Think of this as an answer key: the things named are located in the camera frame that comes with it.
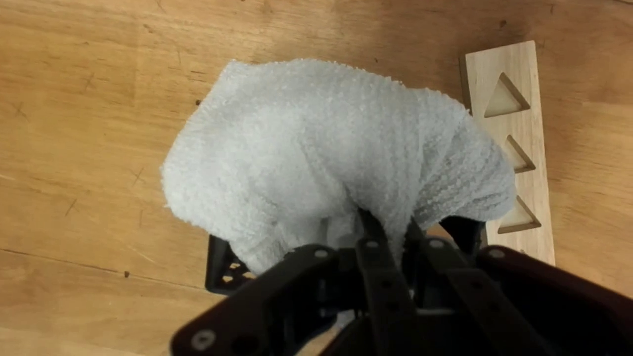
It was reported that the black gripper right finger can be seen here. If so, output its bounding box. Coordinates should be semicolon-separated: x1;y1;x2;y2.
355;213;633;356

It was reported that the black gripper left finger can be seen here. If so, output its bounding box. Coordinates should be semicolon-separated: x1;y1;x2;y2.
171;245;370;356

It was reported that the plain wooden puzzle board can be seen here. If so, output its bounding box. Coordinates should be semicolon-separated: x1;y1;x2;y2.
465;41;556;265

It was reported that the white towel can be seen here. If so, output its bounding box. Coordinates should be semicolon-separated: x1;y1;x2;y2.
163;59;517;273

